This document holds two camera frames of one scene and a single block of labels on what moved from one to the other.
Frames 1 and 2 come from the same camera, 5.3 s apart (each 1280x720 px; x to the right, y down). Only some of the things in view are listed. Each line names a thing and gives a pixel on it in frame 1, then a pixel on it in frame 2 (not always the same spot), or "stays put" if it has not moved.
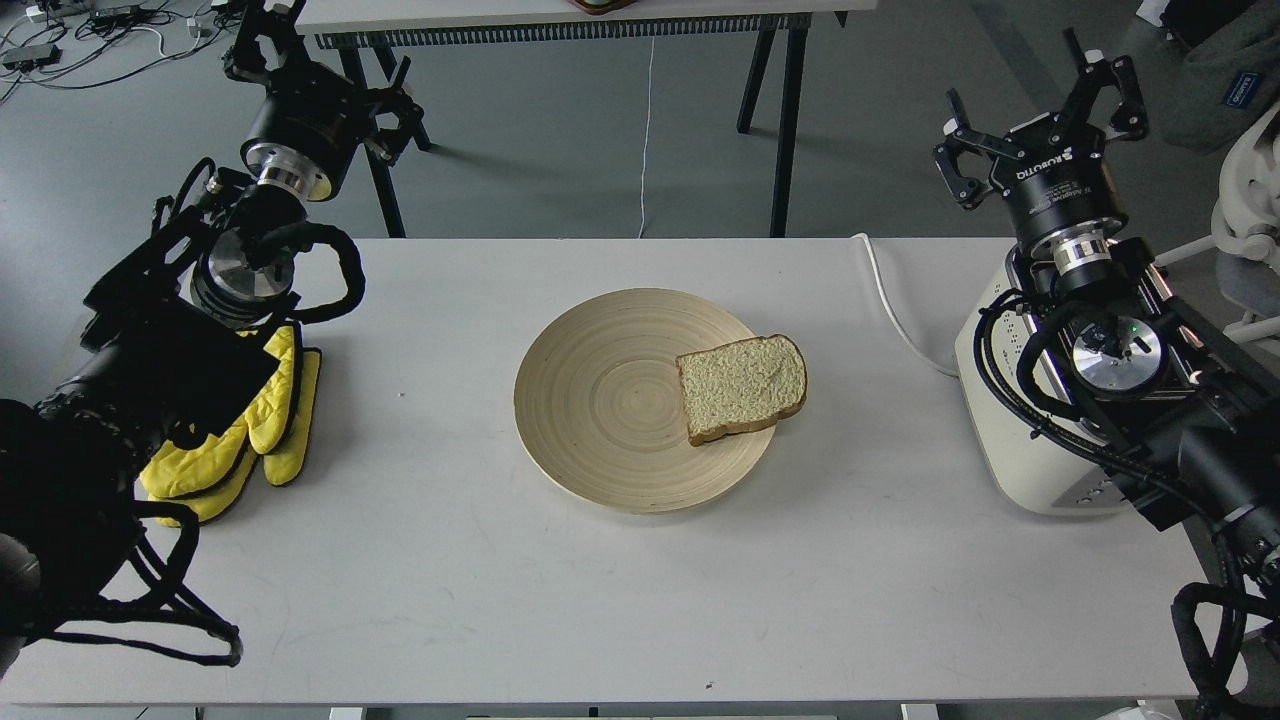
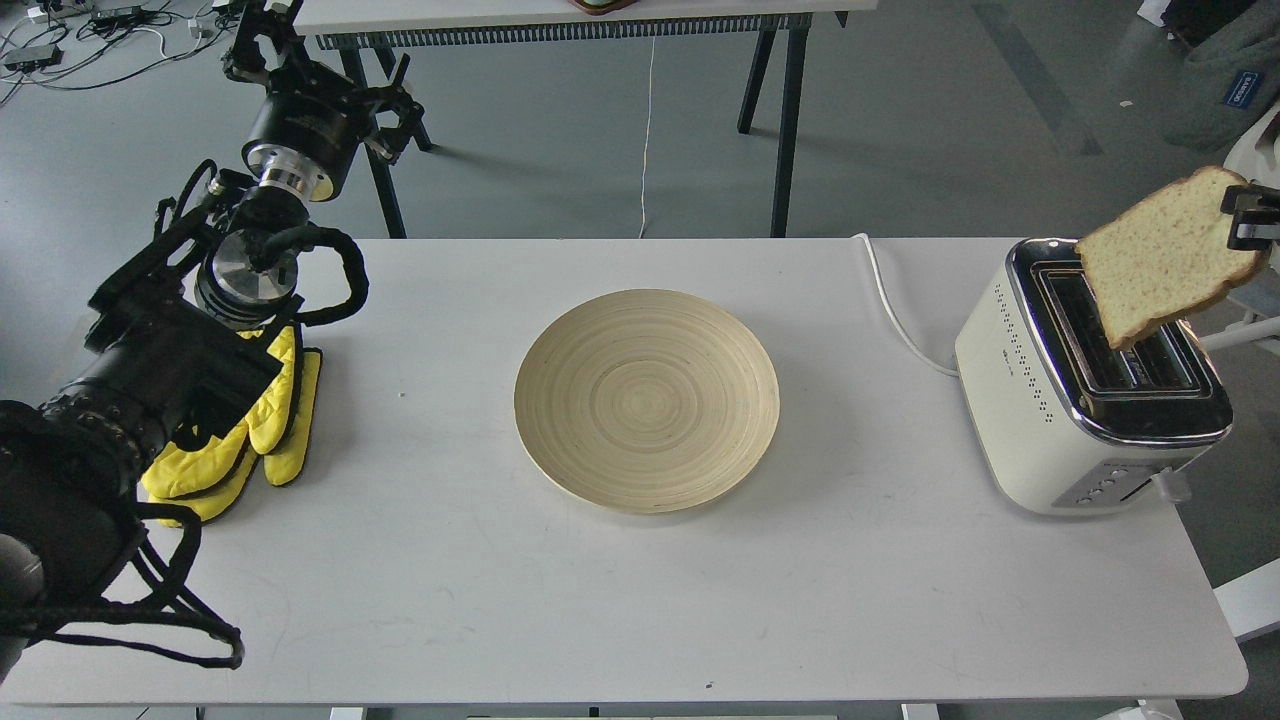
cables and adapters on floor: x=77 y=43 stays put
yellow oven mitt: x=206 y=482 stays put
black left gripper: x=312 y=122 stays put
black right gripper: x=1052 y=169 → x=1255 y=220
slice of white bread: x=742 y=385 → x=1164 y=256
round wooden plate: x=599 y=406 stays put
